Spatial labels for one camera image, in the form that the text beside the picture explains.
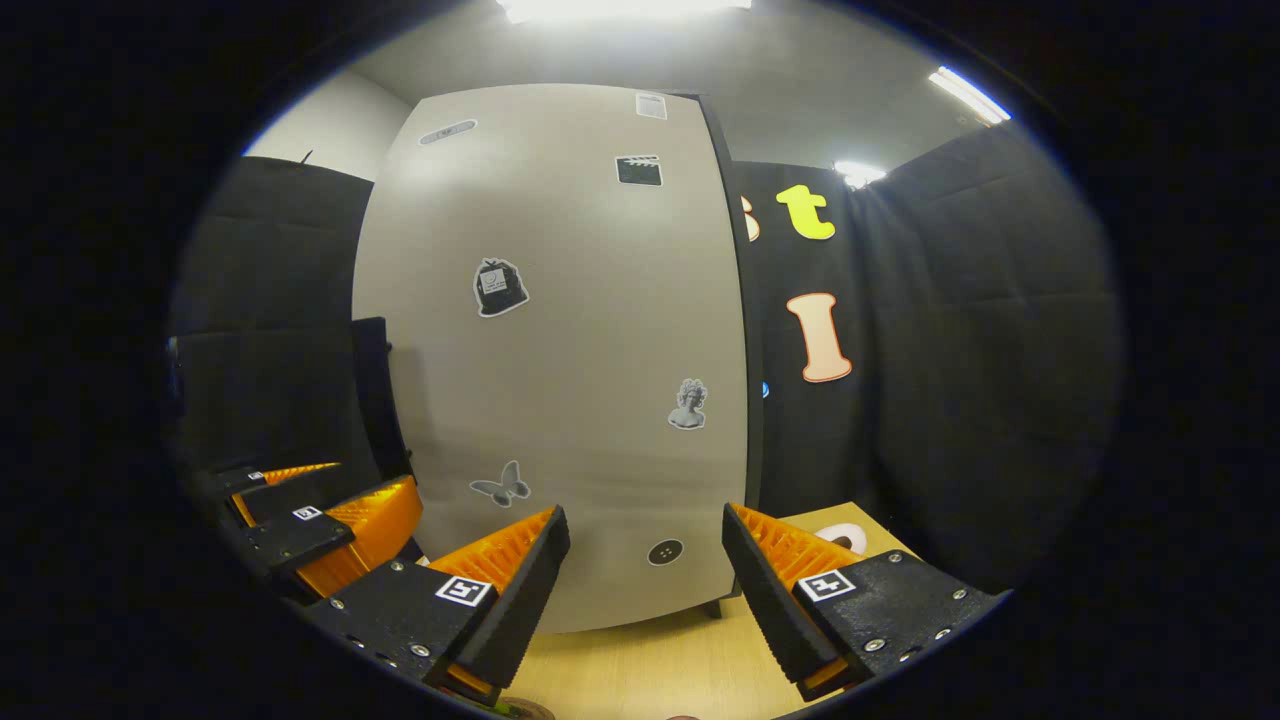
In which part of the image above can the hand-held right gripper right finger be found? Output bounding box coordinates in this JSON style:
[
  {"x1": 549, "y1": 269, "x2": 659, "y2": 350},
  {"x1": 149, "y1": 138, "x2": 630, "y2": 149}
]
[{"x1": 719, "y1": 503, "x2": 1003, "y2": 704}]

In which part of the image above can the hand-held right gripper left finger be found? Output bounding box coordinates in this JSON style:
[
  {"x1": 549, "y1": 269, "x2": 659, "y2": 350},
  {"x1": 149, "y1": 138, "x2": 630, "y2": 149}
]
[{"x1": 298, "y1": 505, "x2": 572, "y2": 708}]

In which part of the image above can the beige cabinet door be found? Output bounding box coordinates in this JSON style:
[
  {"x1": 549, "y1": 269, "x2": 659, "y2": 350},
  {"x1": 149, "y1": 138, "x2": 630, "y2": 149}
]
[{"x1": 350, "y1": 84, "x2": 751, "y2": 635}]

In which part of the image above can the pink plush doughnut toy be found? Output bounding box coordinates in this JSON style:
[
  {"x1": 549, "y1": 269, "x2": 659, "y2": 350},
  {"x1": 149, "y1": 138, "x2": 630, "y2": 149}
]
[{"x1": 815, "y1": 522, "x2": 869, "y2": 557}]

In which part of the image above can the black backdrop cloth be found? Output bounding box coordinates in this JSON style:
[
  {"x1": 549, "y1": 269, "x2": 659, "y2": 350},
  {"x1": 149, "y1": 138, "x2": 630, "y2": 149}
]
[{"x1": 168, "y1": 125, "x2": 1126, "y2": 596}]

